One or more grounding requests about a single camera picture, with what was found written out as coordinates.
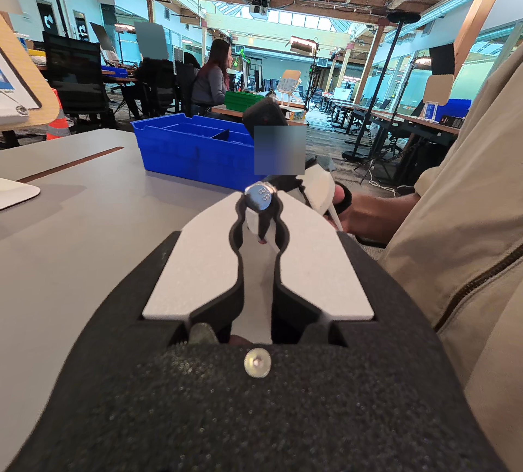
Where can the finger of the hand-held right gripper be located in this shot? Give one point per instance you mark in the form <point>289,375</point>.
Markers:
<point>255,222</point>
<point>320,190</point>

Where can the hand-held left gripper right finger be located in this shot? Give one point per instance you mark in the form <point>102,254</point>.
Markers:
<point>322,267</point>

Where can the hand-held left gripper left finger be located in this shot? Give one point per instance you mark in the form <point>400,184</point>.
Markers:
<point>192,267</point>

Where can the silver hex bolt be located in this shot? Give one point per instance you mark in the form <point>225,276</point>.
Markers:
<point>258,196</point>

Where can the blue divided plastic bin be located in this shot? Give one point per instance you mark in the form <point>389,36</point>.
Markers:
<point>184,153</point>

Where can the person's right forearm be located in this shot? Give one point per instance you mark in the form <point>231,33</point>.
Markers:
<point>392,214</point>

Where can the person's right hand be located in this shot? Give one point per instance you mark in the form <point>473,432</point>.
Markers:
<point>357,214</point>

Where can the green plastic bin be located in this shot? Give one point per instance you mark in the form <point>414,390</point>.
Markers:
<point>241,101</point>

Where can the wooden top work table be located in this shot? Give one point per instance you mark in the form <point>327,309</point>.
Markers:
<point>229,111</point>
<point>408,118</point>

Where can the tan board on stand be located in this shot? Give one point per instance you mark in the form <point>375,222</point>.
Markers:
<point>289,81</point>

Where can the black chair armrest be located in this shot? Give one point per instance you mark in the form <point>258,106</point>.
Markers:
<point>372,241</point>

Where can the black office chair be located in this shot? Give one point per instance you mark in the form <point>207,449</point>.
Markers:
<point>184,79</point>
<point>73,67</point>

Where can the ceiling projector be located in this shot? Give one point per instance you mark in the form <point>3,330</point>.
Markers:
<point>259,6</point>

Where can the black cardboard box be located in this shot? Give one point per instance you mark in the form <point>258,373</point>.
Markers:
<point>451,121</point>

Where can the black pole stand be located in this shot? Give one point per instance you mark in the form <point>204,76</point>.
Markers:
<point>402,17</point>

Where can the orange traffic cone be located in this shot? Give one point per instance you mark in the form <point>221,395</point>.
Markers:
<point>59,120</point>

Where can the instruction board on white stand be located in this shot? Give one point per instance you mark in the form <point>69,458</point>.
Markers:
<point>28,71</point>

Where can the printed instruction sheet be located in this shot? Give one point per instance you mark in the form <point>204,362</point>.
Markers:
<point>12,87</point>

